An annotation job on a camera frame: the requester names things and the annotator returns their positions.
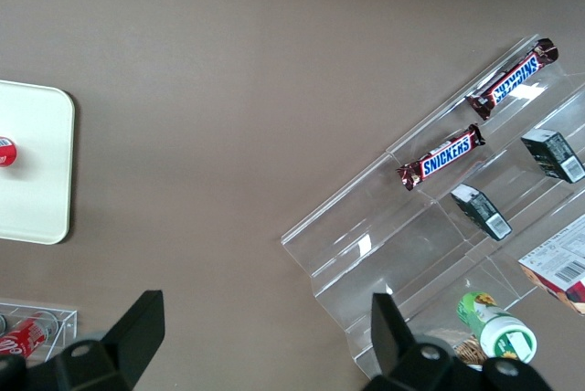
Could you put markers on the cream plastic tray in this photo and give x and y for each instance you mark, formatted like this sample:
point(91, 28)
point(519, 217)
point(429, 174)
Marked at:
point(36, 172)

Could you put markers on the woven wicker basket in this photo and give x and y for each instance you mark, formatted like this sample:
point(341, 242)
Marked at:
point(471, 350)

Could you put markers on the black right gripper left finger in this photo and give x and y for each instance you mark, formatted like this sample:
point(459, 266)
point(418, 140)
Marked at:
point(132, 336)

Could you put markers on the white snack box with barcode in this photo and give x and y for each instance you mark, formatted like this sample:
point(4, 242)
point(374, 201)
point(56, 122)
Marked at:
point(560, 263)

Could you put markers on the Snickers chocolate bar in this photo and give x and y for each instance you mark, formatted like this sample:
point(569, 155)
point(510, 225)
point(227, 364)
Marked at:
point(514, 78)
point(445, 158)

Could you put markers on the clear acrylic tiered display stand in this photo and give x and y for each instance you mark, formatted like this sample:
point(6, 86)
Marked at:
point(388, 245)

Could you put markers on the red cola can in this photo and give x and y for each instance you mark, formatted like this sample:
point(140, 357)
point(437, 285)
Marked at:
point(25, 338)

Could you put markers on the strawberry yogurt drink bottle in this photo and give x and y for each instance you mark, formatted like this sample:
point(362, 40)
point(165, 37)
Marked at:
point(6, 152)

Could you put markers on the clear acrylic can holder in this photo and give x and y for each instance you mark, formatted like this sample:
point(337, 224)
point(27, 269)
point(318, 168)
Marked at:
point(64, 327)

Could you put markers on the small black carton box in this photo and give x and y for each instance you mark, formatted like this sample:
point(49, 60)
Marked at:
point(482, 213)
point(553, 155)

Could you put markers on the green white-capped bottle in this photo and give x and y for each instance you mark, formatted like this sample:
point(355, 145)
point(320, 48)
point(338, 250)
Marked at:
point(500, 329)

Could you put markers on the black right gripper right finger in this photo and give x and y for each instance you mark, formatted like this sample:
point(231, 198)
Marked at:
point(393, 345)

